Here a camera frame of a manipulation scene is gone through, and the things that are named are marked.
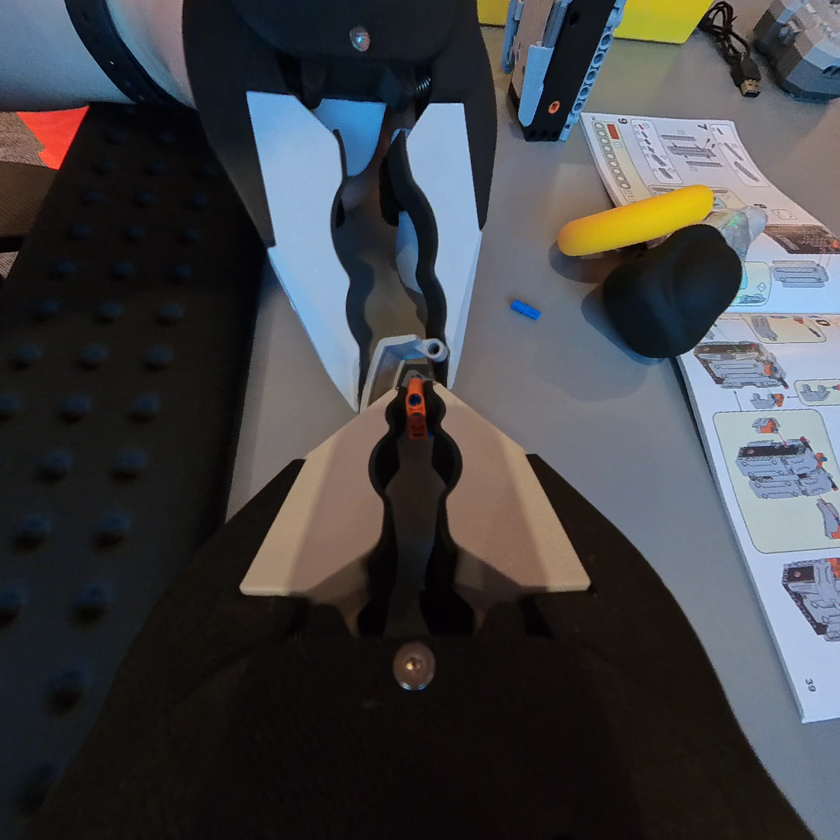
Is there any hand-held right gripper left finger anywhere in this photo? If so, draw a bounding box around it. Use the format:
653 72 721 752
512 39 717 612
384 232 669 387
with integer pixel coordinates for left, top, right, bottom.
239 387 404 636

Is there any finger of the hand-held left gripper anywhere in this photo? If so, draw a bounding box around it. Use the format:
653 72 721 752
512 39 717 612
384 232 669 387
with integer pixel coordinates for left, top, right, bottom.
246 91 370 414
394 102 484 389

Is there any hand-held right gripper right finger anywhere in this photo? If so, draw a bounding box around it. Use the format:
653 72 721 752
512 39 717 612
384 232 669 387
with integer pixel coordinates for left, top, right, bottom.
430 382 593 627

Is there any orange connector with blue pins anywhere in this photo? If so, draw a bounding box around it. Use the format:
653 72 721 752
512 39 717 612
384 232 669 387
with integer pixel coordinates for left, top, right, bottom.
403 374 435 439

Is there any grey angled brick piece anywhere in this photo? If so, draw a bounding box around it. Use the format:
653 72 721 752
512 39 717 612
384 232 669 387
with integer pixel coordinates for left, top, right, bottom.
363 335 450 408

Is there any person's left forearm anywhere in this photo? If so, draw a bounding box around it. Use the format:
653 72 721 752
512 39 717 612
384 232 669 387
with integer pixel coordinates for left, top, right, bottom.
0 0 198 111

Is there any grey desk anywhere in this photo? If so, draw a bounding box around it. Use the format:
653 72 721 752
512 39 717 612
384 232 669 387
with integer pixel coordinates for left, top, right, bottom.
226 0 840 840

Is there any grey black motor assembly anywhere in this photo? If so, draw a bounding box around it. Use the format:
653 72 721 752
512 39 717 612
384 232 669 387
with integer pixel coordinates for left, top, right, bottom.
502 0 627 144

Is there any black foam wheel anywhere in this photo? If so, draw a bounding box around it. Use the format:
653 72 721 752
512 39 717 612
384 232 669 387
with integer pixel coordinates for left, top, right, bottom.
602 224 744 359

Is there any open instruction booklet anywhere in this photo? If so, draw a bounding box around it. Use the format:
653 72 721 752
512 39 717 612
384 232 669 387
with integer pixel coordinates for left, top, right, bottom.
579 113 840 724

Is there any orange traffic cone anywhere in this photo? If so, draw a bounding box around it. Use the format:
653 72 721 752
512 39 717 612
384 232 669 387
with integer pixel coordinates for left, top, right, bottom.
16 105 89 168

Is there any yellow parts bin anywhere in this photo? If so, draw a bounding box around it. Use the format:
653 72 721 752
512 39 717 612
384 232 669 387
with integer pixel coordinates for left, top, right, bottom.
476 0 715 45

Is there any clear bag of brick parts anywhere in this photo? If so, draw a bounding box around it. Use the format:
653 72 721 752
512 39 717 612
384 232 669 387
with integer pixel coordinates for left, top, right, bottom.
712 203 769 263

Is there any grey motor brick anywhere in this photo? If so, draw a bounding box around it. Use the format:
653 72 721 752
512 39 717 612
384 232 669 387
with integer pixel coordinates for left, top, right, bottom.
751 0 840 102

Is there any black perforated wrist strap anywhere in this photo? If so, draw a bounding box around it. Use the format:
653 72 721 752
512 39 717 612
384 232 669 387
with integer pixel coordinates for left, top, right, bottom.
64 0 198 111

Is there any yellow foam ring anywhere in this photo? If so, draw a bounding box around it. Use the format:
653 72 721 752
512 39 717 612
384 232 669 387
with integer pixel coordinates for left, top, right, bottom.
557 184 715 258

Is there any black USB cable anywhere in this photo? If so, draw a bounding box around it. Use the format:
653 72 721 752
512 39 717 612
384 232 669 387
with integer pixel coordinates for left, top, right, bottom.
697 0 765 99

